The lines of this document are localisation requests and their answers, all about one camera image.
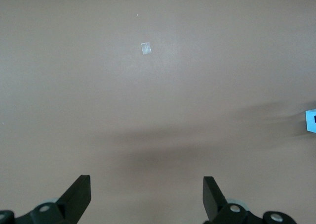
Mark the brown table cover sheet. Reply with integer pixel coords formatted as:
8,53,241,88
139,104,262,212
0,0,316,224

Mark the small clear tape piece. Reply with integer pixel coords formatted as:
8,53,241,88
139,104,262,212
141,42,152,55

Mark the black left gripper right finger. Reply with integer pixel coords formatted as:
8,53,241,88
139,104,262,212
203,176,296,224

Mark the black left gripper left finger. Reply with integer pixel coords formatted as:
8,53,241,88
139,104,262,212
0,175,91,224

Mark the blue foam block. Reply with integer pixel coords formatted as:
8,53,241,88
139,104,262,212
305,109,316,134

